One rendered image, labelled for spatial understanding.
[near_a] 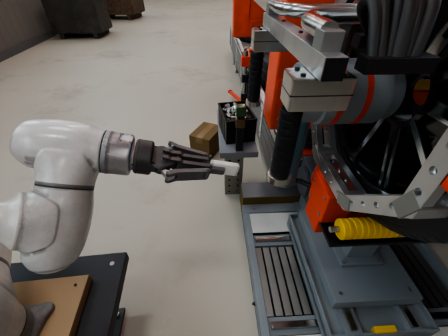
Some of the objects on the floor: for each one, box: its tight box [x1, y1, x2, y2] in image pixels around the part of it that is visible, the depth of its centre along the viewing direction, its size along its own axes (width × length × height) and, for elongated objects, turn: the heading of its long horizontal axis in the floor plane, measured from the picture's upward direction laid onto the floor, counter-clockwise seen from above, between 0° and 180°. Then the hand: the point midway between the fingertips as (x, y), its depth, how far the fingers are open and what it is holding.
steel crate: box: [41, 0, 113, 39], centre depth 498 cm, size 80×99×67 cm
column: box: [224, 158, 243, 195], centre depth 139 cm, size 10×10×42 cm
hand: (224, 168), depth 58 cm, fingers closed
